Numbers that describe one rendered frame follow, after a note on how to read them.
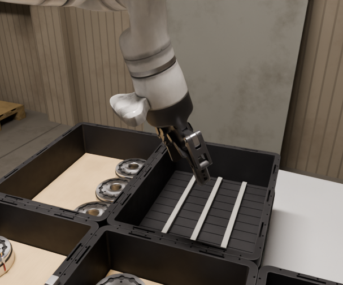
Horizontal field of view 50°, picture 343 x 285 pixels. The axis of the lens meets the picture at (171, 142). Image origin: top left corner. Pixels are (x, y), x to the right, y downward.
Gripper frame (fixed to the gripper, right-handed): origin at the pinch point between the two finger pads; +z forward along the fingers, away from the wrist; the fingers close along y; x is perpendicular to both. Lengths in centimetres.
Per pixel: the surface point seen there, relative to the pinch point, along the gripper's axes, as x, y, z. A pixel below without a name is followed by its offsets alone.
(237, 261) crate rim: 0.9, -9.8, 14.7
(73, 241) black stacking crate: 24.0, 13.9, 11.7
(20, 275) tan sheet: 35.7, 14.5, 12.6
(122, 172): 6.3, 36.6, 17.9
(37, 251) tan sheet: 31.9, 19.6, 13.6
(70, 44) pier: -27, 265, 34
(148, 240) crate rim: 11.4, 1.7, 10.7
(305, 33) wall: -140, 124, 53
